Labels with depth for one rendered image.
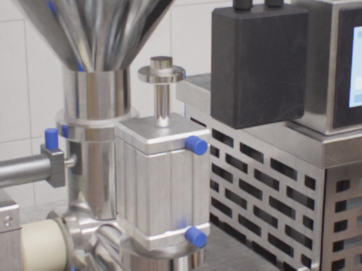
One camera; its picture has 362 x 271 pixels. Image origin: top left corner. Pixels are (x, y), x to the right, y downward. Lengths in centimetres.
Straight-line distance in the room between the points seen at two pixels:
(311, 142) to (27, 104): 149
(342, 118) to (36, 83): 149
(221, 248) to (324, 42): 24
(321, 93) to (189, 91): 20
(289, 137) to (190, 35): 158
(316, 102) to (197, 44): 161
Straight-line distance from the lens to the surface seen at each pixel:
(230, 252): 79
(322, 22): 67
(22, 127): 212
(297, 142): 70
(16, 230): 62
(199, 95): 82
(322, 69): 68
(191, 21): 227
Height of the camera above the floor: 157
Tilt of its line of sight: 17 degrees down
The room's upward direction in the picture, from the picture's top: straight up
